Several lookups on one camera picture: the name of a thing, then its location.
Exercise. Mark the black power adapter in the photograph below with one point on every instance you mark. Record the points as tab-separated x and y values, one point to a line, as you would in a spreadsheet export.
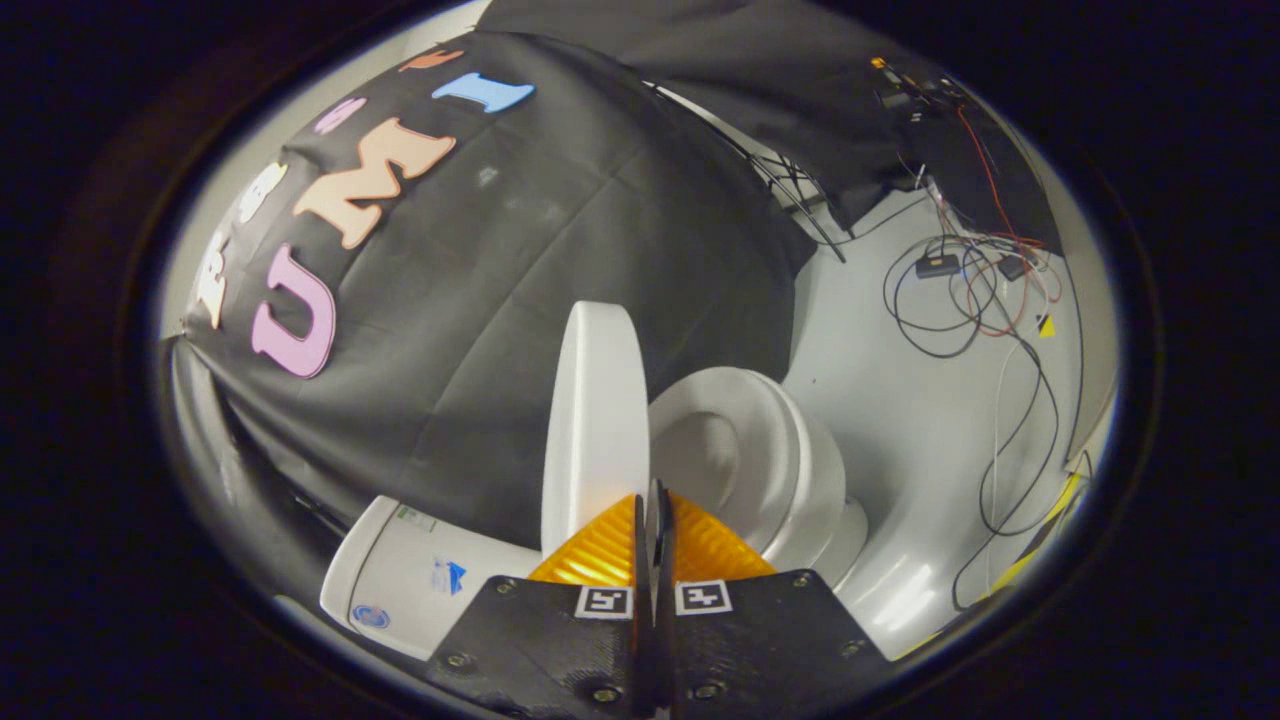
937	265

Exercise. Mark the black backdrop cloth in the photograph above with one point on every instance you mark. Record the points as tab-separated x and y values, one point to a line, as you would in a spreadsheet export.
560	230

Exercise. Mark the white toilet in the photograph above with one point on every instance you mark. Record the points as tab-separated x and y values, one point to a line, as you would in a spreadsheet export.
790	470

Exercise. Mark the black tripod stand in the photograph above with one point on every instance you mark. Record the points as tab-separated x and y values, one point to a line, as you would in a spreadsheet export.
790	195

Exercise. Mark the white toilet lid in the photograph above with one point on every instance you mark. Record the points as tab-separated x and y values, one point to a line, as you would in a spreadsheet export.
595	420

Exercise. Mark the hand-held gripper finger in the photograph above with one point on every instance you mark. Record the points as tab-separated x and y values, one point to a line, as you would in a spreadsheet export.
666	650
645	650

